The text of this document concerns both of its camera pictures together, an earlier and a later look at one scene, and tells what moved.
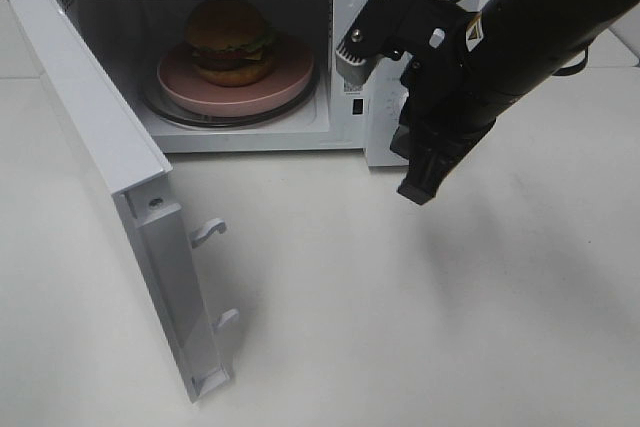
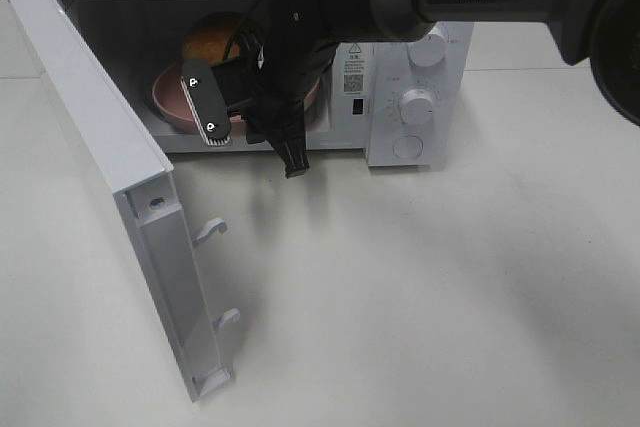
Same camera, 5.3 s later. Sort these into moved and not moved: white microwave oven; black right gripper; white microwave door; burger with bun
Moved: burger with bun; black right gripper
Not moved: white microwave door; white microwave oven
